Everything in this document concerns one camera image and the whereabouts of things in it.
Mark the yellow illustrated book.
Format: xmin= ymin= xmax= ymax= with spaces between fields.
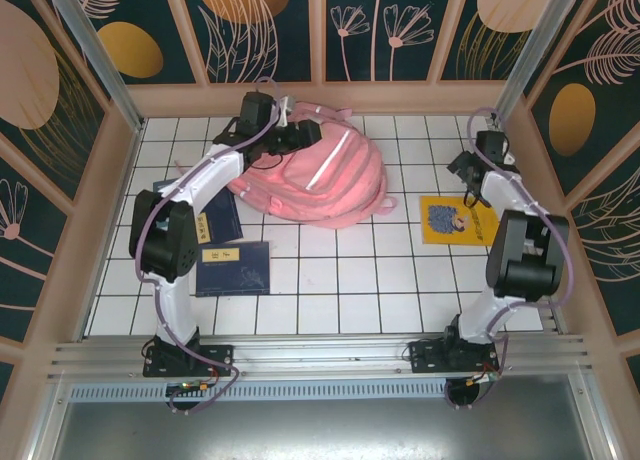
xmin=419 ymin=195 xmax=501 ymax=246

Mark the pink student backpack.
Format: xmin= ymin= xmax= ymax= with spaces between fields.
xmin=174 ymin=101 xmax=396 ymax=231

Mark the plain dark blue notebook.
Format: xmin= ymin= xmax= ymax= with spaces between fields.
xmin=194 ymin=187 xmax=244 ymax=246

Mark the small dark blue booklet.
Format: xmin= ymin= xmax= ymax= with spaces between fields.
xmin=152 ymin=178 xmax=184 ymax=197

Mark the dark blue floral notebook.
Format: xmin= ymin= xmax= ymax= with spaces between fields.
xmin=194 ymin=240 xmax=272 ymax=297

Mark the left small circuit board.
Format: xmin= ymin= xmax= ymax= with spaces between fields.
xmin=167 ymin=379 xmax=211 ymax=395

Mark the grey metal sheet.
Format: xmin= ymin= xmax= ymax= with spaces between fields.
xmin=27 ymin=379 xmax=621 ymax=460

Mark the aluminium side rail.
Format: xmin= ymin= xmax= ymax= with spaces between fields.
xmin=487 ymin=119 xmax=569 ymax=337

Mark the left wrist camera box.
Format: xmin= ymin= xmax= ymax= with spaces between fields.
xmin=276 ymin=95 xmax=297 ymax=127

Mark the right aluminium corner post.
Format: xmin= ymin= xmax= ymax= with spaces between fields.
xmin=488 ymin=0 xmax=587 ymax=129

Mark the aluminium corner post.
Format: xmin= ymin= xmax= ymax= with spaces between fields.
xmin=488 ymin=0 xmax=587 ymax=129
xmin=38 ymin=0 xmax=147 ymax=134

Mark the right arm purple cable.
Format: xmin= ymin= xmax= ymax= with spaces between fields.
xmin=444 ymin=107 xmax=575 ymax=411

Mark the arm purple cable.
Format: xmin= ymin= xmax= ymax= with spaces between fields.
xmin=444 ymin=107 xmax=575 ymax=411
xmin=135 ymin=77 xmax=297 ymax=416

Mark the left aluminium corner post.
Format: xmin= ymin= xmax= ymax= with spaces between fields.
xmin=38 ymin=0 xmax=147 ymax=134

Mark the long aluminium mounting rail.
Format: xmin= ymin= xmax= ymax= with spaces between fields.
xmin=47 ymin=333 xmax=599 ymax=381

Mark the grey perforated cable tray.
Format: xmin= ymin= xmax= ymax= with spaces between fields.
xmin=67 ymin=382 xmax=594 ymax=402

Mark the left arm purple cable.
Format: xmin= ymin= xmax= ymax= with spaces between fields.
xmin=135 ymin=77 xmax=297 ymax=416

